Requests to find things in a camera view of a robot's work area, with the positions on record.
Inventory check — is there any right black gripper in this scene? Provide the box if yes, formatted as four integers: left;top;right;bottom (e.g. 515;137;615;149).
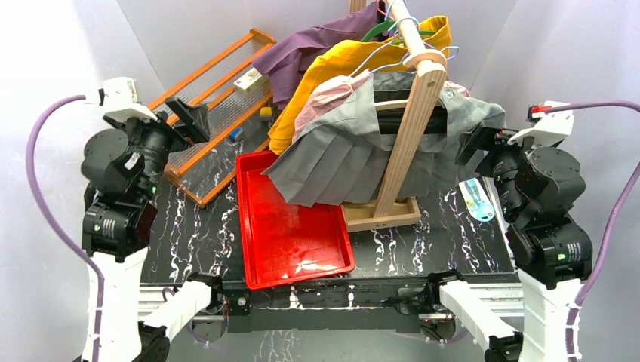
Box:
451;118;545;221

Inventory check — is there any pink ruffled garment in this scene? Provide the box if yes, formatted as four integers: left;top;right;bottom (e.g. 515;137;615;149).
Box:
291;69;372;142

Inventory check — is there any grey pleated skirt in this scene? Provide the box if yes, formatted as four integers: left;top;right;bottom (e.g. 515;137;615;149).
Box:
263;72;506;207

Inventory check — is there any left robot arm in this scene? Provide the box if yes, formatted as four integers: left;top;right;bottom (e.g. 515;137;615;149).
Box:
81;97;226;361

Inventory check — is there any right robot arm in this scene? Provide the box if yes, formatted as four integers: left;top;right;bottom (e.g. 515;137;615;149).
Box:
425;124;593;361

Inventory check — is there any green hanger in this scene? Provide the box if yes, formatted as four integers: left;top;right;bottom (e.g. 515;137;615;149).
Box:
359;20;437;44

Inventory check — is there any small blue object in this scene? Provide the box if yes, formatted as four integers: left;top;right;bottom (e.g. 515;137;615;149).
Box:
228;127;245;143

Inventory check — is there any orange wooden shoe rack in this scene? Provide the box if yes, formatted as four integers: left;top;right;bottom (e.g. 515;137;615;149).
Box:
149;28;276;207

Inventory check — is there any small white box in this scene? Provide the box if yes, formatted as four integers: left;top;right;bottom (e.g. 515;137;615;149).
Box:
233;68;269;94

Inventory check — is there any small yellow black object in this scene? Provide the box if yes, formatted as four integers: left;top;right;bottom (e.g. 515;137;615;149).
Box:
259;106;273;123

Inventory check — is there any wooden clothes rack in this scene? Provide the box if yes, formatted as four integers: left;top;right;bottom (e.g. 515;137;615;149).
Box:
342;1;448;232

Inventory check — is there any purple garment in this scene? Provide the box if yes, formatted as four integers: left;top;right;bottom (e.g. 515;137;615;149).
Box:
252;1;386;110

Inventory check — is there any red plastic tray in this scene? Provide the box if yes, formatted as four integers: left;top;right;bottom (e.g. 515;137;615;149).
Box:
235;151;355;290

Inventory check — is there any mustard yellow garment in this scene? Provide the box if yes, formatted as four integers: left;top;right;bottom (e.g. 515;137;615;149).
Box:
268;15;453;156

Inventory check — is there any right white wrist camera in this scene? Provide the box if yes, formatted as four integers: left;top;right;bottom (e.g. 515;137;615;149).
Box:
507;100;574;149

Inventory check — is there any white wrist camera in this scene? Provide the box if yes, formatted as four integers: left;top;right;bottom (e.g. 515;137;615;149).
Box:
101;77;158;124
507;100;574;149

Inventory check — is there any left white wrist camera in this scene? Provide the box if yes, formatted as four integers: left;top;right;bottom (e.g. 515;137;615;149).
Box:
101;77;158;124

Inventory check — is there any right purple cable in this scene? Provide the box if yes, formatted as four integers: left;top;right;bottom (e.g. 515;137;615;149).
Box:
545;100;640;362

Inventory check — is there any purple cable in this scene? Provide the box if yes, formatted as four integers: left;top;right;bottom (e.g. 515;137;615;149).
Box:
545;100;640;362
26;94;106;362

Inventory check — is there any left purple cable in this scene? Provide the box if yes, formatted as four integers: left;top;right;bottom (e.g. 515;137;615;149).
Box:
26;94;106;362

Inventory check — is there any blue wire hanger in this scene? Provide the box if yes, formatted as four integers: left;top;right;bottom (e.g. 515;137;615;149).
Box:
347;14;460;78

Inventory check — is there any black metal base frame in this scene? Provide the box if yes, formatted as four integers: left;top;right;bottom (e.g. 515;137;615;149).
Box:
194;276;457;333

